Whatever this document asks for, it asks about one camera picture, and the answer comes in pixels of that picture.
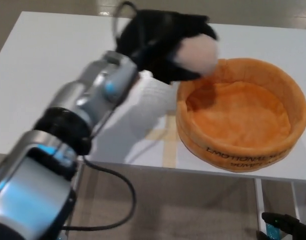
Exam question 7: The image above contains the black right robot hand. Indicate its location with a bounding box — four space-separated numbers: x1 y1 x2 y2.
258 211 303 240

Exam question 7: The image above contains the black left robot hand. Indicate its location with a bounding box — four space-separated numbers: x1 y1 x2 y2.
114 8 220 85

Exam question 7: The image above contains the pink round plush toy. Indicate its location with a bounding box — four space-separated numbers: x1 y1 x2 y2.
176 34 219 76

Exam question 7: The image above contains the orange plush round plate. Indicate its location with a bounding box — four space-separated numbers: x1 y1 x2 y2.
175 57 306 174

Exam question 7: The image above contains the white table leg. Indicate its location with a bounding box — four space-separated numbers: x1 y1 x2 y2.
254 178 268 235
291 181 300 222

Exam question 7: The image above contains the short beige masking tape strip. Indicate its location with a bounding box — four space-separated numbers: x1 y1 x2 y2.
145 129 180 141

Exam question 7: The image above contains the long beige masking tape strip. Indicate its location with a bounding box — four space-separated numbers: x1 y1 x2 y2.
162 115 179 168

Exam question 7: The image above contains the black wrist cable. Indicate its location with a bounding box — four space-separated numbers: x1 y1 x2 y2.
60 0 139 231

